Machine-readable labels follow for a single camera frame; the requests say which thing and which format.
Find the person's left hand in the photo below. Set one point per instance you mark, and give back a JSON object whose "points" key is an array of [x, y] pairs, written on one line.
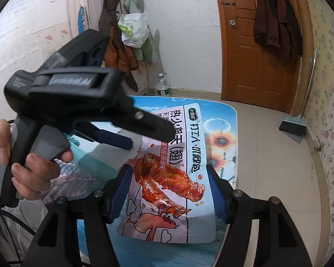
{"points": [[30, 175]]}

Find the brown wooden door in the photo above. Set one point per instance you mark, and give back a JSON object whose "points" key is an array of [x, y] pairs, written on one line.
{"points": [[239, 61]]}

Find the round metal door knob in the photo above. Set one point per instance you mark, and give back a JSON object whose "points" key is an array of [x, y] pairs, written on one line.
{"points": [[233, 23]]}

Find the person's left leg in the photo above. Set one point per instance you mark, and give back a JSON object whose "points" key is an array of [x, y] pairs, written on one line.
{"points": [[30, 214]]}

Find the black door latch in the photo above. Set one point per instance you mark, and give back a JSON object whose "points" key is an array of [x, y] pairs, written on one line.
{"points": [[228, 3]]}

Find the pale wooden wardrobe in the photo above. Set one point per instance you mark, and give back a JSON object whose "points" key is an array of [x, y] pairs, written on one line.
{"points": [[91, 0]]}

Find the pale green garment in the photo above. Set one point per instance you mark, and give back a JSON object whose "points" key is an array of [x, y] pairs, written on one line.
{"points": [[132, 2]]}

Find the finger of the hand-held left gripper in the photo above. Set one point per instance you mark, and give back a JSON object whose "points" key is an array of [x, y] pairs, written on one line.
{"points": [[114, 141], [150, 128]]}

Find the dark brown hanging jacket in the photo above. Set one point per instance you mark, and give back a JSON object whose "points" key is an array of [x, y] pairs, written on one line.
{"points": [[275, 27]]}

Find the blue cloth bag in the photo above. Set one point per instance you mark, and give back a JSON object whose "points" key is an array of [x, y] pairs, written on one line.
{"points": [[80, 19]]}

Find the brown and orange jacket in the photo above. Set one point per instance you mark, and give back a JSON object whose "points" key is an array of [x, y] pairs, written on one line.
{"points": [[114, 52]]}

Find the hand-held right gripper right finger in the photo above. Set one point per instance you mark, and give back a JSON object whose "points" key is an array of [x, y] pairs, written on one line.
{"points": [[218, 197]]}

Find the white plastic bag green print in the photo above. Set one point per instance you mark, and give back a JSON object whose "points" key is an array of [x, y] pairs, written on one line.
{"points": [[133, 30]]}

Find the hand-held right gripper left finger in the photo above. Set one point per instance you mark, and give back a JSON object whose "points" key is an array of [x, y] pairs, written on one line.
{"points": [[119, 197]]}

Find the chicken wing snack packet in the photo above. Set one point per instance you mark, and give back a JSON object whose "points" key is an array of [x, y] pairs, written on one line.
{"points": [[178, 150]]}

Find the brass wall tap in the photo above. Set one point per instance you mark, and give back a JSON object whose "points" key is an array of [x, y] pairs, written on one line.
{"points": [[318, 148]]}

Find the large clear water bottle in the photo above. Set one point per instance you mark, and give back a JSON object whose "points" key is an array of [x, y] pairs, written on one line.
{"points": [[162, 87]]}

